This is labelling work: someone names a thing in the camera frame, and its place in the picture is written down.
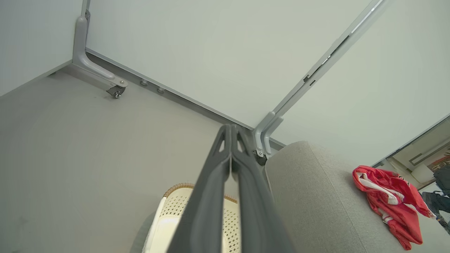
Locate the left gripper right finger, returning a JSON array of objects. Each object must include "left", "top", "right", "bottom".
[{"left": 231, "top": 124, "right": 296, "bottom": 253}]

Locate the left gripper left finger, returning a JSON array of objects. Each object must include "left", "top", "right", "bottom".
[{"left": 166, "top": 124, "right": 232, "bottom": 253}]

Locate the red and white jersey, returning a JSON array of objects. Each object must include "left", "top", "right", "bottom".
[{"left": 352, "top": 165, "right": 435, "bottom": 251}]

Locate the woven-rim white laundry basket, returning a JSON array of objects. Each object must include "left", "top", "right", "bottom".
[{"left": 142, "top": 183, "right": 242, "bottom": 253}]

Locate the grey fabric sofa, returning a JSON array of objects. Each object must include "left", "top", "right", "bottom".
[{"left": 264, "top": 141, "right": 450, "bottom": 253}]

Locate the grey metal partition leg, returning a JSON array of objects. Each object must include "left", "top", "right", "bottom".
[
  {"left": 252, "top": 0, "right": 387, "bottom": 158},
  {"left": 72, "top": 0, "right": 128, "bottom": 92}
]

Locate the dark blue bundle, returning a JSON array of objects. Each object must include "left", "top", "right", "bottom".
[{"left": 421, "top": 168, "right": 450, "bottom": 234}]

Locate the dark grey partition base rail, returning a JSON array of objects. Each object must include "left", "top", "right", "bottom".
[{"left": 85, "top": 47, "right": 287, "bottom": 150}]

